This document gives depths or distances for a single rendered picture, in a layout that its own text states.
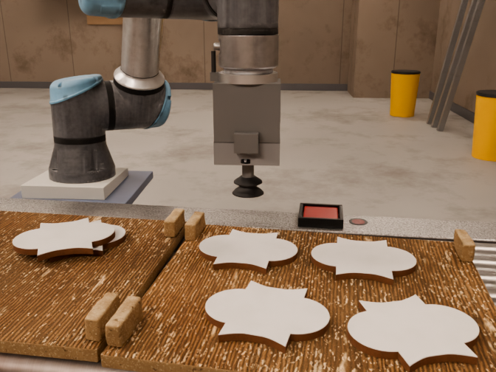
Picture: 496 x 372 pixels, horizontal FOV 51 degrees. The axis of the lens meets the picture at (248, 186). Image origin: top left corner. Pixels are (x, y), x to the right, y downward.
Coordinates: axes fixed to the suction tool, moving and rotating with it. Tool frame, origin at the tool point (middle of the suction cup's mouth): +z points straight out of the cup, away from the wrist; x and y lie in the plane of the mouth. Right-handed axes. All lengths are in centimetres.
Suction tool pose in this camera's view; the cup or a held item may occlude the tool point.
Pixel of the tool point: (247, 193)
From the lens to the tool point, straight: 70.9
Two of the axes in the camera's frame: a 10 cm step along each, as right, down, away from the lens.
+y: 10.0, 0.2, -0.5
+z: 0.0, 9.5, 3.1
